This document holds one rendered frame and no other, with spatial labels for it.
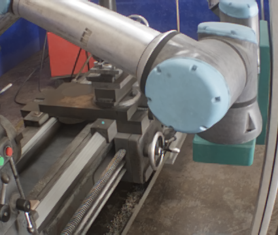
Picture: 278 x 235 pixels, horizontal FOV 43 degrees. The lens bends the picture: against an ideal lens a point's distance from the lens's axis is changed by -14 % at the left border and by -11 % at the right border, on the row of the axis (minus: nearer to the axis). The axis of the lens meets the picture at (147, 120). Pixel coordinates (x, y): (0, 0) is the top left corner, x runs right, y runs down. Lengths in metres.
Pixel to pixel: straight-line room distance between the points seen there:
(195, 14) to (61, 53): 2.14
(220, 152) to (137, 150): 1.12
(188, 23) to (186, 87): 5.16
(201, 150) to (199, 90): 0.29
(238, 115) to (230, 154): 0.10
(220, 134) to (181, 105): 0.22
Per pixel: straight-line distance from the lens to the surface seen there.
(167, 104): 0.72
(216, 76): 0.69
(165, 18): 5.91
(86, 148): 1.86
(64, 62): 4.86
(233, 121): 0.91
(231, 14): 1.31
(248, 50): 0.87
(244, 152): 0.93
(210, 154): 0.94
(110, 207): 2.18
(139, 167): 2.07
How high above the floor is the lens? 1.80
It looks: 27 degrees down
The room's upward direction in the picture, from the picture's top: 4 degrees counter-clockwise
